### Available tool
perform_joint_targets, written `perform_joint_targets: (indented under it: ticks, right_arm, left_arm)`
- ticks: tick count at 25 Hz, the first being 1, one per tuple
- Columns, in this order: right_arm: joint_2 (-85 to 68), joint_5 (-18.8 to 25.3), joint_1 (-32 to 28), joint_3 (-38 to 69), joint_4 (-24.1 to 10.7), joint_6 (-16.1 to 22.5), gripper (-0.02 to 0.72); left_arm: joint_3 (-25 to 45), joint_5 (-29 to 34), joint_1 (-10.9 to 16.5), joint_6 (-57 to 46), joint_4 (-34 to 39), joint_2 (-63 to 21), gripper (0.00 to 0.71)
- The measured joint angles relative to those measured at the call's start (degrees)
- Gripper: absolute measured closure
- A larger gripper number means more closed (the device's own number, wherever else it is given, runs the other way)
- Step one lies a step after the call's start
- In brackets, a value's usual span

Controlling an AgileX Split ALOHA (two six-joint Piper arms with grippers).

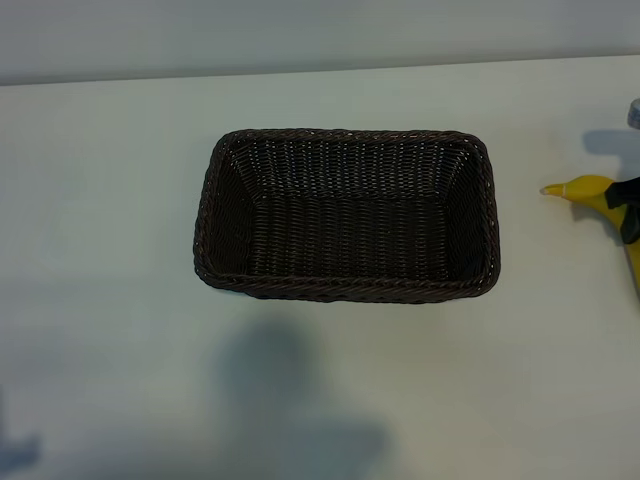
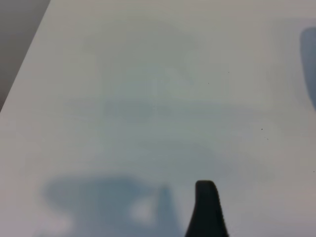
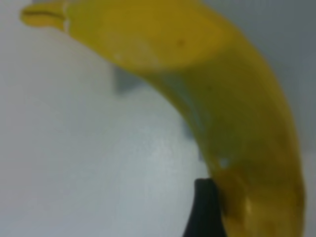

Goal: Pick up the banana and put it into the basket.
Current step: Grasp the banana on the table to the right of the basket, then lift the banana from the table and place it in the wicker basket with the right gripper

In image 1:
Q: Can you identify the dark brown woven basket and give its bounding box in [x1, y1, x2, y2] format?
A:
[192, 128, 502, 305]

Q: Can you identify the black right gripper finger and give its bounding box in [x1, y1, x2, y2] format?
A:
[621, 204, 640, 247]
[604, 175, 640, 211]

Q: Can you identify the yellow banana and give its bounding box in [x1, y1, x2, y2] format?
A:
[538, 174, 640, 305]

